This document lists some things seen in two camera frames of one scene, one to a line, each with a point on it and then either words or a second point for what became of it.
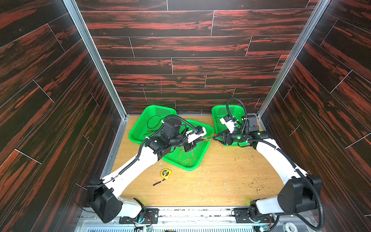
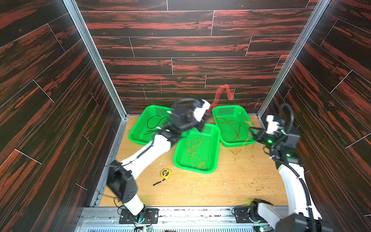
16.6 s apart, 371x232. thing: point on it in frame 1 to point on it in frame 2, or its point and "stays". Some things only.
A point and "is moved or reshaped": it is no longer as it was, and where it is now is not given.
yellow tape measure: x=165 y=174 stays
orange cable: x=190 y=159 is moved or reshaped
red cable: x=206 y=139 to x=230 y=95
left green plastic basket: x=149 y=123 stays
